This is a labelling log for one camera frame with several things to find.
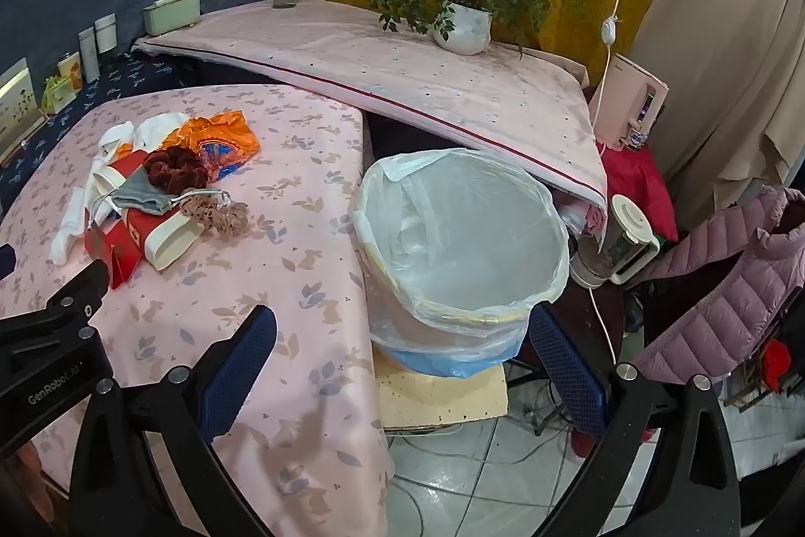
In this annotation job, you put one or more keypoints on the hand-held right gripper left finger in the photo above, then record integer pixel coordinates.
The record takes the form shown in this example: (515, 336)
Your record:
(242, 367)

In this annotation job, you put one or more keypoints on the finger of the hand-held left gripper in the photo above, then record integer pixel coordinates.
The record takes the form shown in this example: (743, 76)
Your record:
(82, 285)

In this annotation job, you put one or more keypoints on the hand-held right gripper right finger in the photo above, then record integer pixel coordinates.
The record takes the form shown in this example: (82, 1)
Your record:
(566, 373)

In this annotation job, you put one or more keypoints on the white plastic bag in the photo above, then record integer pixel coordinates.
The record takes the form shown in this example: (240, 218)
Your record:
(459, 235)

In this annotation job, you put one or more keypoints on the orange plastic bag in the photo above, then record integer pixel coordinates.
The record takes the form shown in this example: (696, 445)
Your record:
(220, 137)

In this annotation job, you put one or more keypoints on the small white cotton glove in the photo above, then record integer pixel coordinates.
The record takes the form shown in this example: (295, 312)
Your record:
(72, 222)

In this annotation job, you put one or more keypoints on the grey face mask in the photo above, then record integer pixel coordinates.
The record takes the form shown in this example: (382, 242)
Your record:
(138, 196)

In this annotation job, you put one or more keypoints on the cream square stool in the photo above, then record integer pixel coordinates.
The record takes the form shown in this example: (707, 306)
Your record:
(440, 395)

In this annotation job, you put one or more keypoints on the white blender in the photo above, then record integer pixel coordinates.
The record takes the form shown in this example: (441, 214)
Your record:
(619, 241)

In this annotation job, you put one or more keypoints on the dark red scrunchie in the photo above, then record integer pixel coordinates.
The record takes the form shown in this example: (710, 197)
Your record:
(176, 171)

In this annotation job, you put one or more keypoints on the brown dotted scrunchie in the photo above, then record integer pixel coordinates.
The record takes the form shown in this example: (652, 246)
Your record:
(217, 216)

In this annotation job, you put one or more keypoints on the pink floral tablecloth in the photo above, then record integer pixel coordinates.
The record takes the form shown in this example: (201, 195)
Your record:
(295, 210)

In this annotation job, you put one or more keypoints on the pink down jacket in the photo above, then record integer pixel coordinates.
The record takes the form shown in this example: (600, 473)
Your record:
(710, 285)

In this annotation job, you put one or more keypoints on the large white cotton glove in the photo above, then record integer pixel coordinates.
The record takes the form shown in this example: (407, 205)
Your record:
(154, 128)

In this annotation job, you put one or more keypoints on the cream picture card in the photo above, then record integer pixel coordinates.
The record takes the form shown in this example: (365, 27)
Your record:
(19, 103)

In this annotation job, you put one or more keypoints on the yellow green packet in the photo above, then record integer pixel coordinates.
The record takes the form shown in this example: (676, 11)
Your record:
(56, 93)

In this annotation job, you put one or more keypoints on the red cloth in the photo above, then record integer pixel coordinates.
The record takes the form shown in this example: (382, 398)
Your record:
(641, 185)

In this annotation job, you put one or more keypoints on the small orange print box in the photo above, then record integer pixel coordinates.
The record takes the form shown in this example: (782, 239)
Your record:
(70, 70)

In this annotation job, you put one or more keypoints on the tall white bottle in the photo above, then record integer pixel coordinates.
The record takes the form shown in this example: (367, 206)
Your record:
(89, 56)

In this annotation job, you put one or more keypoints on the short white jar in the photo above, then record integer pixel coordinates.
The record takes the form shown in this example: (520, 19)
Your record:
(105, 34)

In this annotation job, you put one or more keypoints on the pink appliance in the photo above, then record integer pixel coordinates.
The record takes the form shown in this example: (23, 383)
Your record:
(622, 103)

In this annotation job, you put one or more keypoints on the pale green tissue box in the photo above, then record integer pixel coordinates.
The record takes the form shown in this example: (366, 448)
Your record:
(171, 13)

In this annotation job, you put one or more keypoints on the pink dotted quilt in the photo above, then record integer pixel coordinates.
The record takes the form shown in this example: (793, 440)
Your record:
(377, 65)

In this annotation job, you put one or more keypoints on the beige curtain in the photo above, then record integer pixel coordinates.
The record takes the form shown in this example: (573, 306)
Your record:
(723, 40)

